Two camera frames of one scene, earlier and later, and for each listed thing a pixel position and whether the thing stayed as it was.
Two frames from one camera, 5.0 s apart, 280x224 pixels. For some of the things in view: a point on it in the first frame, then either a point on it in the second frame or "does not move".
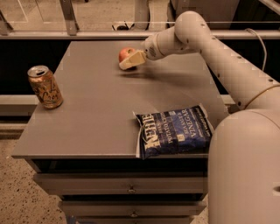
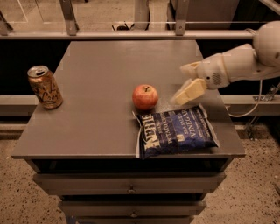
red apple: x=123 y=53 → x=145 y=96
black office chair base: x=122 y=27 does not move
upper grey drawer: x=124 y=184 does not move
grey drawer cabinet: x=87 y=150 does not move
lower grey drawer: x=134 y=208 does not move
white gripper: x=150 y=48 → x=210 y=71
